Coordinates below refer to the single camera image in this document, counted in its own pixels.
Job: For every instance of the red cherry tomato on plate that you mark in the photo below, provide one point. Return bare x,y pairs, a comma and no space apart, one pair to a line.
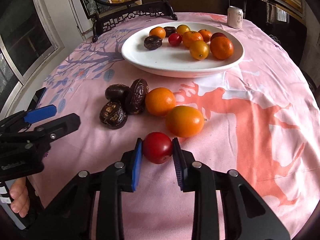
175,39

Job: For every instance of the black smartphone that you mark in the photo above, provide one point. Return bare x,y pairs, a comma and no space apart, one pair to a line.
36,99

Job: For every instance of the white round plate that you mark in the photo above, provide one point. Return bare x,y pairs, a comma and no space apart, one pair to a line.
177,61

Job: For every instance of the orange mandarin plate centre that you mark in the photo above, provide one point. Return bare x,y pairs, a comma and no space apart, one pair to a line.
191,36

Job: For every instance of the yellow-orange citrus on cloth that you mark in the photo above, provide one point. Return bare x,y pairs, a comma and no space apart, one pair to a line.
184,121

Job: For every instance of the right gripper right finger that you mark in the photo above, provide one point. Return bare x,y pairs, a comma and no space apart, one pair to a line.
187,175

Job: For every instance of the yellow kumquat plate front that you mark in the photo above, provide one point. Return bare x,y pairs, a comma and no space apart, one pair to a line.
199,50

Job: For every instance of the dark passion fruit on plate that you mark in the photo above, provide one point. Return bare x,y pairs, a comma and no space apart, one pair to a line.
169,30

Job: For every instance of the large orange mandarin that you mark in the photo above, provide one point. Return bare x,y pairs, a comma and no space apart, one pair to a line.
221,48

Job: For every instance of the small orange tangerine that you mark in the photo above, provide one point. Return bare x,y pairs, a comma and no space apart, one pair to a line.
206,35

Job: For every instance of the yellow-green citrus fruit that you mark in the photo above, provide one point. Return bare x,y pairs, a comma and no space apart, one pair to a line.
182,29

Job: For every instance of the orange tangerine on cloth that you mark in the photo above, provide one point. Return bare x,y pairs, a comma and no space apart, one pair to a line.
160,101

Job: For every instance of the left hand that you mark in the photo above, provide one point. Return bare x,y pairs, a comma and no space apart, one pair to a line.
19,194

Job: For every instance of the red plum tomato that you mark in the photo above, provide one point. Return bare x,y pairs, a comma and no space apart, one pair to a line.
157,147

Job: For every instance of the dark red plum on plate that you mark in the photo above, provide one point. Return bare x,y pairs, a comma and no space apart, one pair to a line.
218,34

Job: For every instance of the white beverage can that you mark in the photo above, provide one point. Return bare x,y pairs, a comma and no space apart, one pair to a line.
235,17

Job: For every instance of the orange on plate left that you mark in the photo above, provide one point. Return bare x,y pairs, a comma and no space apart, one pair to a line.
158,31

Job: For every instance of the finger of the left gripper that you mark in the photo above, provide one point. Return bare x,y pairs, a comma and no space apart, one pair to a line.
24,119
59,127

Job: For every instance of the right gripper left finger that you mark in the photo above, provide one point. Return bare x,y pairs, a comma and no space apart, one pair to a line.
132,163

